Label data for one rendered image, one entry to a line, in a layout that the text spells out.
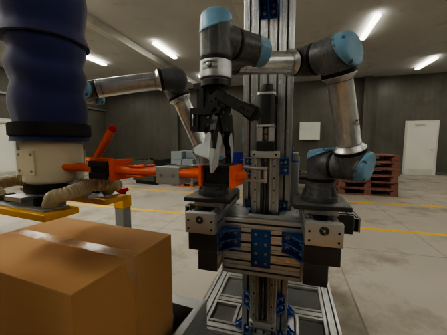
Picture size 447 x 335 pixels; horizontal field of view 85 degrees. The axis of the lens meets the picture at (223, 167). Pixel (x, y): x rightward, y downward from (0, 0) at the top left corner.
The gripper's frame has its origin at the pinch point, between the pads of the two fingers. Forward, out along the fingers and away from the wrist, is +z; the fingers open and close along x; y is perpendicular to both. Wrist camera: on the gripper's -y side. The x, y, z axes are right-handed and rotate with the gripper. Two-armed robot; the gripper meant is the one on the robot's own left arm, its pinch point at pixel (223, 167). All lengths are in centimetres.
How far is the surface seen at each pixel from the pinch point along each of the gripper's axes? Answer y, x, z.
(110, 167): 31.1, 5.2, 0.9
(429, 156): -389, -1156, 40
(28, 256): 59, 12, 29
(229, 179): -3.5, 4.6, 2.0
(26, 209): 52, 15, 13
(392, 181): -165, -630, 80
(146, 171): 20.0, 3.9, 1.7
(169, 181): 12.7, 3.8, 3.6
